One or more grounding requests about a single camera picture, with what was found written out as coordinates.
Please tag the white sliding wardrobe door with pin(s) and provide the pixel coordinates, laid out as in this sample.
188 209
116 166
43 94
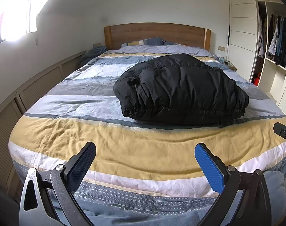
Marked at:
243 35

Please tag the striped pillow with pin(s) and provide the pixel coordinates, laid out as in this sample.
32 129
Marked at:
156 41

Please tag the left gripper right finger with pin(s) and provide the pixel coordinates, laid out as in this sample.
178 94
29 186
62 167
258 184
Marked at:
212 167

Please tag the beige radiator cover cabinet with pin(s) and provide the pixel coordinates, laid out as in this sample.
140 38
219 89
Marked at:
16 105

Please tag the wooden bedside table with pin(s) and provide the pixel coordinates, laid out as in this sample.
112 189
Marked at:
225 62

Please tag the red bag in wardrobe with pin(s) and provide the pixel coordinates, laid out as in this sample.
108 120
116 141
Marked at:
256 78

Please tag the hanging clothes in wardrobe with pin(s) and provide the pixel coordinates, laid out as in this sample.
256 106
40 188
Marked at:
272 36

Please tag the wooden headboard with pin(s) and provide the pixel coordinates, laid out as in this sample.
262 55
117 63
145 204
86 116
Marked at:
179 33

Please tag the dark blue-grey blanket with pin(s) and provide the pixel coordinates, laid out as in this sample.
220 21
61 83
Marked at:
91 54

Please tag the open white wardrobe shelving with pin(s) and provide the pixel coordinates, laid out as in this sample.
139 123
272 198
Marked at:
270 70

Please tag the bright window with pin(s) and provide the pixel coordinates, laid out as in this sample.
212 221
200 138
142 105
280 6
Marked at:
18 17

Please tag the striped duvet cover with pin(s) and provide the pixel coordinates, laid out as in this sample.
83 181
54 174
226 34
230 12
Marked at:
145 174

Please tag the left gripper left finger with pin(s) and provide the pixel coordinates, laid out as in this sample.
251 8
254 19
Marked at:
78 165

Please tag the black puffer jacket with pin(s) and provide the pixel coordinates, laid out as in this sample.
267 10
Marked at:
181 90

